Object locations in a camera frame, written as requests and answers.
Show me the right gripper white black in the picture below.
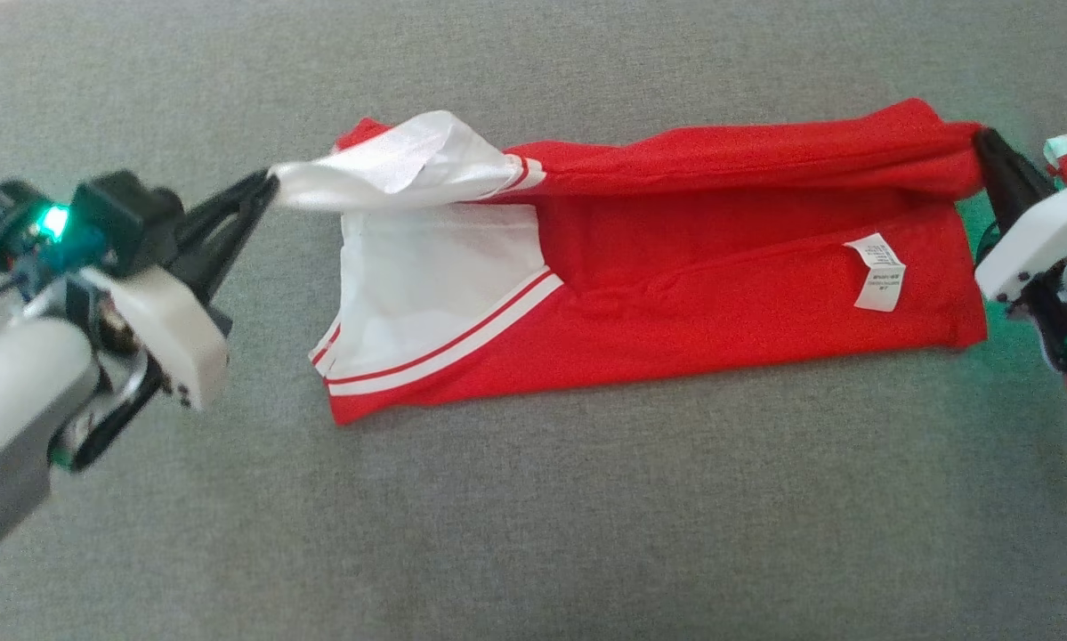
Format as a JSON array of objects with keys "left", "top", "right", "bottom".
[{"left": 973, "top": 127, "right": 1067, "bottom": 305}]

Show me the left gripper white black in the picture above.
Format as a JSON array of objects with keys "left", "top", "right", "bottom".
[{"left": 69, "top": 170, "right": 282, "bottom": 412}]

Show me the red white sports jersey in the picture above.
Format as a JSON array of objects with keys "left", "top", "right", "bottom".
[{"left": 271, "top": 98, "right": 990, "bottom": 426}]

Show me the grey fabric sofa seat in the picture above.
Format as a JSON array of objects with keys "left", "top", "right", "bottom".
[{"left": 0, "top": 0, "right": 1067, "bottom": 641}]

